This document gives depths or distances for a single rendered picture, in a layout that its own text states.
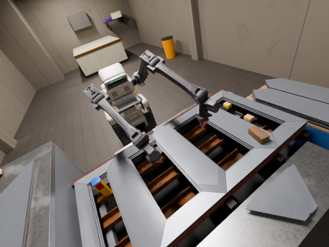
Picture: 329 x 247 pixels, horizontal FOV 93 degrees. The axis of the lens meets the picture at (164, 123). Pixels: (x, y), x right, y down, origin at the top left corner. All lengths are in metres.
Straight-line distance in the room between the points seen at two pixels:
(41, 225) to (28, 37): 7.57
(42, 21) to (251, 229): 9.14
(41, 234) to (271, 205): 1.13
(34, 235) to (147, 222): 0.53
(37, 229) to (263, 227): 1.10
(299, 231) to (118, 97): 1.50
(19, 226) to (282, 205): 1.30
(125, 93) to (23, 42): 6.96
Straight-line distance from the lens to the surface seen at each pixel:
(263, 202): 1.06
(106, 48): 6.84
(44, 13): 9.14
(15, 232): 1.15
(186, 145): 1.20
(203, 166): 1.07
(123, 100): 1.55
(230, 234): 1.02
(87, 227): 1.17
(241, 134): 1.25
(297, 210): 1.08
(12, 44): 8.36
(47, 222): 1.07
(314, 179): 1.25
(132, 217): 1.04
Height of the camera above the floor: 1.74
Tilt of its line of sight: 39 degrees down
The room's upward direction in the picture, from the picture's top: 19 degrees counter-clockwise
